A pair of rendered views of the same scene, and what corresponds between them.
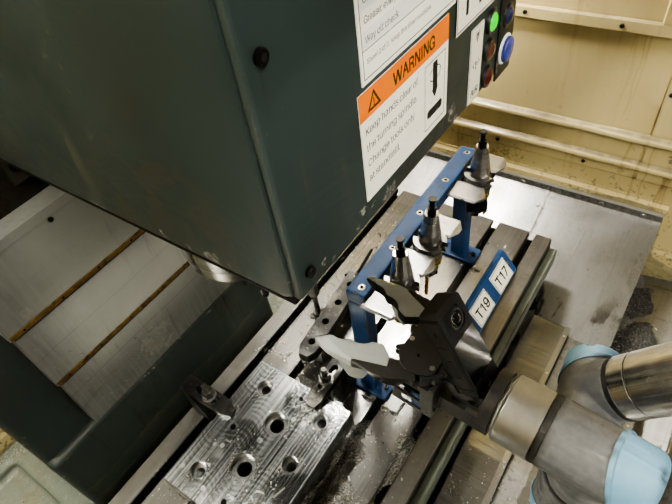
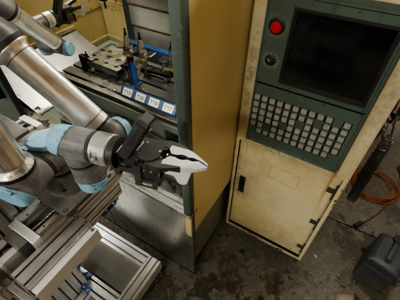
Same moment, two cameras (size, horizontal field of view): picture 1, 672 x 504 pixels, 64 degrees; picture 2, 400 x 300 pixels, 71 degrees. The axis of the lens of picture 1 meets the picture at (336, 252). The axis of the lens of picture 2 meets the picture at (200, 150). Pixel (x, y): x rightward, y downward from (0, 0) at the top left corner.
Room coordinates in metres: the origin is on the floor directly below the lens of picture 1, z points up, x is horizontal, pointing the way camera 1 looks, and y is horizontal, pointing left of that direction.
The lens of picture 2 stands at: (0.77, -1.80, 2.01)
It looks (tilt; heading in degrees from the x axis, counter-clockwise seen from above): 46 degrees down; 80
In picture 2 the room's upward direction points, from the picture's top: straight up
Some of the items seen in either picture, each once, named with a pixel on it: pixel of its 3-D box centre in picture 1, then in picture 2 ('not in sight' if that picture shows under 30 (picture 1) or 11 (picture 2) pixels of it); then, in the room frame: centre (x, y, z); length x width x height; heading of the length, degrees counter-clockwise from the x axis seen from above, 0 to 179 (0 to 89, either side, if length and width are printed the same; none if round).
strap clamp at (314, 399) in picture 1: (330, 385); (128, 69); (0.57, 0.06, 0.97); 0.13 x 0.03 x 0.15; 139
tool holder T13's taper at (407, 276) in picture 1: (401, 266); (126, 40); (0.61, -0.11, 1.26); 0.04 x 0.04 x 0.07
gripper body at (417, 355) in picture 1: (449, 377); (62, 15); (0.30, -0.10, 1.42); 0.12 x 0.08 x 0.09; 45
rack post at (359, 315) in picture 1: (366, 344); (131, 65); (0.61, -0.03, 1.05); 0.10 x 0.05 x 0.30; 49
